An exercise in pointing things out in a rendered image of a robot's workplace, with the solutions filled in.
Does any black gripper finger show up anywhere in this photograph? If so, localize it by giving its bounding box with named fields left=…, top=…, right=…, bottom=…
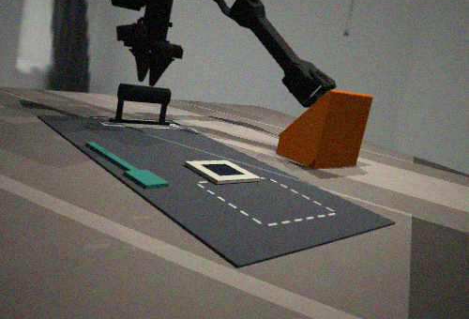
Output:
left=146, top=54, right=174, bottom=86
left=129, top=49, right=153, bottom=82

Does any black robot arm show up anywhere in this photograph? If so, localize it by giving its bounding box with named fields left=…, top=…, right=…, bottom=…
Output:
left=111, top=0, right=336, bottom=108

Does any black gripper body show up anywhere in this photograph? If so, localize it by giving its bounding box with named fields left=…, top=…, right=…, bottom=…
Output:
left=123, top=12, right=183, bottom=59

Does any cream tile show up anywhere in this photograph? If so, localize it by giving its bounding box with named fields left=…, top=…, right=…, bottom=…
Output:
left=185, top=160, right=261, bottom=184

